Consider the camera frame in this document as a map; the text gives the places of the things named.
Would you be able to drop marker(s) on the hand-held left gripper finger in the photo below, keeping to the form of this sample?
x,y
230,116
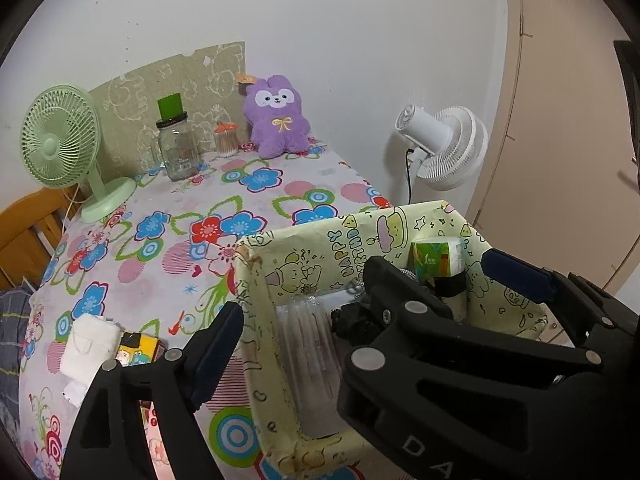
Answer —
x,y
215,360

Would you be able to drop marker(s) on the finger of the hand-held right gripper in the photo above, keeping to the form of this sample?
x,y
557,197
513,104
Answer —
x,y
515,272
400,300

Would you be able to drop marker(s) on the black plastic bag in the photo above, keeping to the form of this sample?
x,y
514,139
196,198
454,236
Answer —
x,y
352,322

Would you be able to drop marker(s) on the green tissue pack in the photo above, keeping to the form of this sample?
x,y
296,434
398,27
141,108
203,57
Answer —
x,y
435,257

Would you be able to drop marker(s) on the yellow cartoon pack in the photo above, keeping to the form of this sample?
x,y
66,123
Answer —
x,y
137,350

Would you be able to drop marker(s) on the yellow cartoon printed box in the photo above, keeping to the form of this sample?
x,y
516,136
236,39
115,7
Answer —
x,y
310,270

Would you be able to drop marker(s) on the clear plastic package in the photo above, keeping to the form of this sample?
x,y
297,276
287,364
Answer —
x,y
310,360

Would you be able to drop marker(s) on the white cloth pouch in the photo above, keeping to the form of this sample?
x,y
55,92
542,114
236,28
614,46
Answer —
x,y
90,345

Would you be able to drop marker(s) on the floral tablecloth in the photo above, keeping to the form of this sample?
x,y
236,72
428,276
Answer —
x,y
150,270

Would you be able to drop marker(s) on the white fan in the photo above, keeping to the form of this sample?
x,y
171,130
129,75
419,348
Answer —
x,y
450,150

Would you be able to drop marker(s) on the white paper scrap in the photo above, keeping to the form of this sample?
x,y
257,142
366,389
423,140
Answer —
x,y
75,395

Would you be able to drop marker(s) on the beige door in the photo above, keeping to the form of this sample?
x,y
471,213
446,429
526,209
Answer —
x,y
565,135

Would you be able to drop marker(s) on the plaid pillow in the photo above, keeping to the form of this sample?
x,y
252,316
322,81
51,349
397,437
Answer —
x,y
12,340

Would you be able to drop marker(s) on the glass jar with green lid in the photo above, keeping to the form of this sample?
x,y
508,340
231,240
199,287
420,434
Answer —
x,y
177,150

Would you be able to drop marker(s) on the purple plush bunny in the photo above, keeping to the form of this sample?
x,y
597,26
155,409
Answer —
x,y
277,125

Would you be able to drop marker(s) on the cotton swab jar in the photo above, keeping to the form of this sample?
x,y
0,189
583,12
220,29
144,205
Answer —
x,y
226,142

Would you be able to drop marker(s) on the wooden bed headboard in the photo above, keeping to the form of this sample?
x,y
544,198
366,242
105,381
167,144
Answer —
x,y
25,220

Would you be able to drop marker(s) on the green desk fan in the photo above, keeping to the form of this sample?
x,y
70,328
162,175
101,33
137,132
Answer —
x,y
55,140

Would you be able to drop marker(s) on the green patterned board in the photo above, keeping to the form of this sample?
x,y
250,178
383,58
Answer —
x,y
130,90

